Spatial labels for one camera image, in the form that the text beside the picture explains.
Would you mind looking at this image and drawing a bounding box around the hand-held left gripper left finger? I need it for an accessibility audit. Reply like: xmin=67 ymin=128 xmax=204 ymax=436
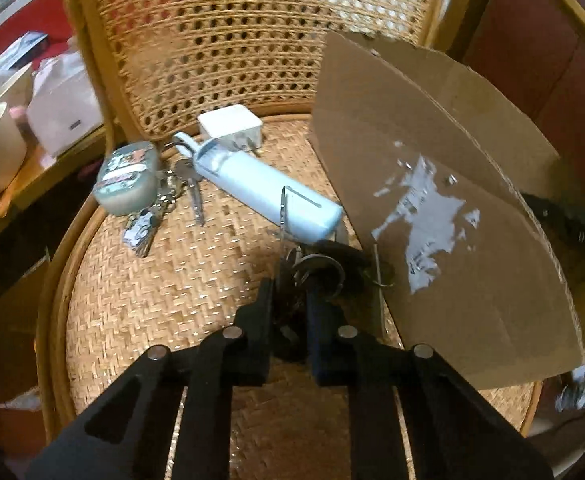
xmin=25 ymin=276 xmax=278 ymax=480

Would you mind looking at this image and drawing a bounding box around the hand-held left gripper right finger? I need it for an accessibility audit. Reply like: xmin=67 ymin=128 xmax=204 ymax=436
xmin=305 ymin=285 xmax=556 ymax=480

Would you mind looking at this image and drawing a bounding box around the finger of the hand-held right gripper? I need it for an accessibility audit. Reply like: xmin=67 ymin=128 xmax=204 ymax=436
xmin=520 ymin=191 xmax=585 ymax=263

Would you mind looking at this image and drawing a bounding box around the key bunch with black fob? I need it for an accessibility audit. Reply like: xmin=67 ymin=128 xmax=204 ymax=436
xmin=271 ymin=186 xmax=397 ymax=361

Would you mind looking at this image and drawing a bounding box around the cardboard box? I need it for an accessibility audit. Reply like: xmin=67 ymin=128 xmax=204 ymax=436
xmin=309 ymin=30 xmax=585 ymax=392

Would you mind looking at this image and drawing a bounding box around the light blue bottle with loop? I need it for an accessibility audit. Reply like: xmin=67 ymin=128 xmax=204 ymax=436
xmin=172 ymin=131 xmax=344 ymax=246

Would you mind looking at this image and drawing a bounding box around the cartoon key fob with keys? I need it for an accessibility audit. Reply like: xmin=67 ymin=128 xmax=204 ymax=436
xmin=94 ymin=141 xmax=208 ymax=259

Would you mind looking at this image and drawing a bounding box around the white plug charger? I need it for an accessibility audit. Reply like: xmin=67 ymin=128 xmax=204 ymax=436
xmin=197 ymin=105 xmax=264 ymax=153

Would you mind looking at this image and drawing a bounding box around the rattan armchair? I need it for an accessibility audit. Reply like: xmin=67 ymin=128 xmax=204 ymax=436
xmin=35 ymin=0 xmax=585 ymax=441

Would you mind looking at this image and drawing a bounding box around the dark red wooden door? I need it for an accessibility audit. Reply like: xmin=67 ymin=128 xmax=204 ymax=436
xmin=463 ymin=0 xmax=585 ymax=211

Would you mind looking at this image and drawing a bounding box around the open brown carton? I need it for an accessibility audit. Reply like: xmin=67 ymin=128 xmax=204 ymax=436
xmin=0 ymin=247 xmax=53 ymax=408

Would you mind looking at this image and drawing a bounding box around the wooden side table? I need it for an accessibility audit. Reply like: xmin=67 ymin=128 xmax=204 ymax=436
xmin=0 ymin=125 xmax=110 ymax=251

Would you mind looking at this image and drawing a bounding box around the pale pink tissue box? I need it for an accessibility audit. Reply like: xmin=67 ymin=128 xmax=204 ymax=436
xmin=26 ymin=52 xmax=104 ymax=157

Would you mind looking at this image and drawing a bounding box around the large cream cup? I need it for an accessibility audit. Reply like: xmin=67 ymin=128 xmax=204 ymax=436
xmin=0 ymin=60 xmax=36 ymax=111

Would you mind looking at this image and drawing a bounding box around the red cloth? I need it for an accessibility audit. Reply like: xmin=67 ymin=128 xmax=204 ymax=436
xmin=0 ymin=0 xmax=80 ymax=61

